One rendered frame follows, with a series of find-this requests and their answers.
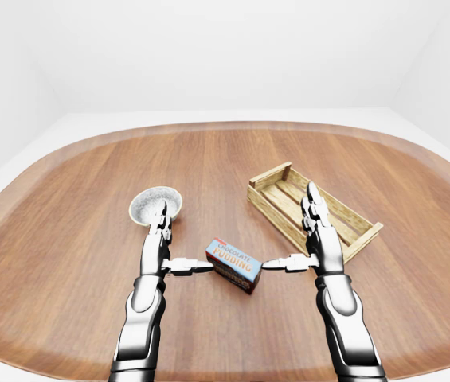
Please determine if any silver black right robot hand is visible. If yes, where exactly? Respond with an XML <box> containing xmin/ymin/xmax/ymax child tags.
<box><xmin>261</xmin><ymin>181</ymin><xmax>346</xmax><ymax>275</ymax></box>

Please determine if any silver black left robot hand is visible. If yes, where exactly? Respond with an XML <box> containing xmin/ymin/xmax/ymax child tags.
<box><xmin>139</xmin><ymin>199</ymin><xmax>215</xmax><ymax>279</ymax></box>

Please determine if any wooden slat tray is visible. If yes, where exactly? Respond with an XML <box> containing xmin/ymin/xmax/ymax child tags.
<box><xmin>246</xmin><ymin>161</ymin><xmax>384</xmax><ymax>264</ymax></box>

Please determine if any chocolate pudding box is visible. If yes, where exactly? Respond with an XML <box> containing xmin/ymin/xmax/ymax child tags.
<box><xmin>205</xmin><ymin>237</ymin><xmax>263</xmax><ymax>296</ymax></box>

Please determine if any speckled white bowl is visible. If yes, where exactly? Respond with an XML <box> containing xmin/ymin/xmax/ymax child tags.
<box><xmin>128</xmin><ymin>185</ymin><xmax>183</xmax><ymax>228</ymax></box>

